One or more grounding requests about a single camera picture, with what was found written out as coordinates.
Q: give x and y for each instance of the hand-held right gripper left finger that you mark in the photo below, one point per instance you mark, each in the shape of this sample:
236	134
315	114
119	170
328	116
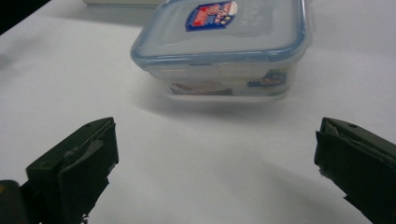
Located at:
77	168

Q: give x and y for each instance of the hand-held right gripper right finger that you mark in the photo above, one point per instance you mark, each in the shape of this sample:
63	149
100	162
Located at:
361	161

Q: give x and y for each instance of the clear plastic food container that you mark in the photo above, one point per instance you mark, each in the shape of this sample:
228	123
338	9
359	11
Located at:
230	83

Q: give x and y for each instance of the clear lid with blue seal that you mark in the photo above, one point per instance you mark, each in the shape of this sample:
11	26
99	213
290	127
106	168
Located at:
224	34

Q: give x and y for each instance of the white flat box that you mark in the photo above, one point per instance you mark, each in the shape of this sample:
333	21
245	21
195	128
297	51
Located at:
123	3

